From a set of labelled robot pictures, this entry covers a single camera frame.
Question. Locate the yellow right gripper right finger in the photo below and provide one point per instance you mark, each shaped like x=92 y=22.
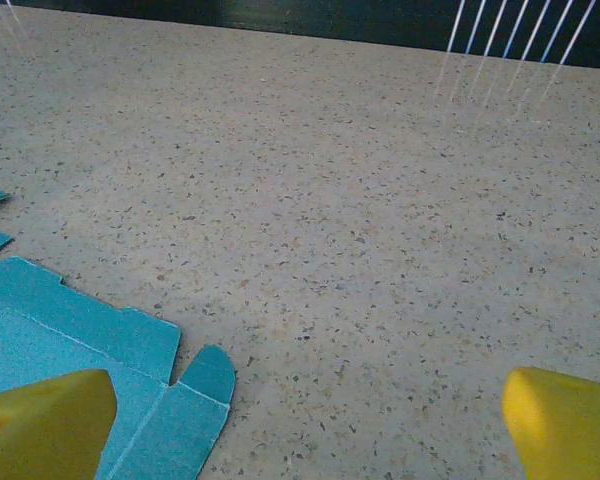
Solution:
x=570 y=430

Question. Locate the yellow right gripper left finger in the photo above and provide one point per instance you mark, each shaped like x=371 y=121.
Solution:
x=40 y=425

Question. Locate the teal paper box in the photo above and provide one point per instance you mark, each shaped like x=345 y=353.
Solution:
x=55 y=340

